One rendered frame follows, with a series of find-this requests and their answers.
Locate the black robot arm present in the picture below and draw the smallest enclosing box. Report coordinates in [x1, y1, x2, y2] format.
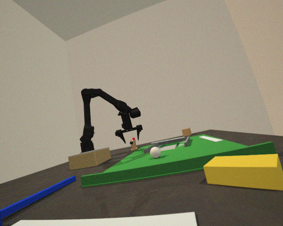
[80, 89, 141, 153]

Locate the white golf ball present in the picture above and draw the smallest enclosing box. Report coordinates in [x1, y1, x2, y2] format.
[150, 147, 161, 158]

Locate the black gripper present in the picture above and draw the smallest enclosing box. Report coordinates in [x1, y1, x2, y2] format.
[115, 120, 143, 144]

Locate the green putting mat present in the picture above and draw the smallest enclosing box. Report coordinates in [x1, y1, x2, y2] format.
[81, 134, 247, 188]

